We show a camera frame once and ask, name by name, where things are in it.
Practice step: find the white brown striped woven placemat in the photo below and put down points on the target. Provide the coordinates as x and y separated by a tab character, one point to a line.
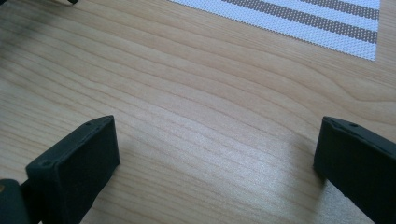
299	18

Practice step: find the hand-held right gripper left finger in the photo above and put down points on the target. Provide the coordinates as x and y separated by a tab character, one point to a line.
77	168

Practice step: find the small dark object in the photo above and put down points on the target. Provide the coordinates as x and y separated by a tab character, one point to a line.
73	1

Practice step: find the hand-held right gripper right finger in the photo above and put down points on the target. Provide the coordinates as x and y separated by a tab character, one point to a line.
361	168

